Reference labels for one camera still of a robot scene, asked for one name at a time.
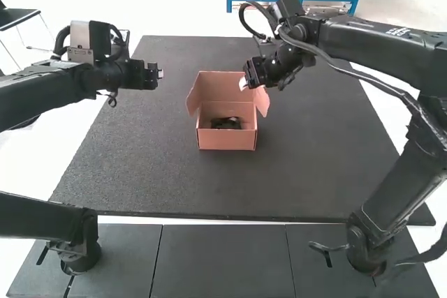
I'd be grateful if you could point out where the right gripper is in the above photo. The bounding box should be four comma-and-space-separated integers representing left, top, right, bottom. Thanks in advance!
237, 50, 293, 92

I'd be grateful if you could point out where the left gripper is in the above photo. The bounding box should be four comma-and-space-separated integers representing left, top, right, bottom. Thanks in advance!
119, 58, 166, 91

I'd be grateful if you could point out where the black square fan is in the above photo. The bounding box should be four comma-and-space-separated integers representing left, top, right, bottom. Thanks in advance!
208, 114, 246, 131

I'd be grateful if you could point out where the cardboard box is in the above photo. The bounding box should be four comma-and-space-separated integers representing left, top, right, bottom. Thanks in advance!
184, 70, 272, 151

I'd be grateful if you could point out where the black mat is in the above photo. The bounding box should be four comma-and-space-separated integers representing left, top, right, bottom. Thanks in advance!
48, 35, 437, 226

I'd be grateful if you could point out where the black chair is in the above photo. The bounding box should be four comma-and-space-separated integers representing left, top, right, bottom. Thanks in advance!
0, 0, 54, 73

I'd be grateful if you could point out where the dark base panel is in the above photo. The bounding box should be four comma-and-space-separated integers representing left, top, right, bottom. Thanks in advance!
149, 223, 298, 298
6, 223, 163, 298
285, 223, 439, 298

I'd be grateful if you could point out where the black cable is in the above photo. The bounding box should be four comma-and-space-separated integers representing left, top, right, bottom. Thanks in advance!
238, 1, 280, 40
277, 25, 425, 105
52, 27, 73, 61
383, 230, 447, 271

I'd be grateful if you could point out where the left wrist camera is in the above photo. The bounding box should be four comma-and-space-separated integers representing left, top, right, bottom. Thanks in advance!
67, 20, 112, 64

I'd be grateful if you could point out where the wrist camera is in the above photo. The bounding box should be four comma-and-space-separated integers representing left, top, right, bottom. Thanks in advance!
275, 0, 308, 27
67, 20, 112, 64

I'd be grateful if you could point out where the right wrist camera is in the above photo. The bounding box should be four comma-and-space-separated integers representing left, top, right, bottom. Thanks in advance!
275, 0, 308, 27

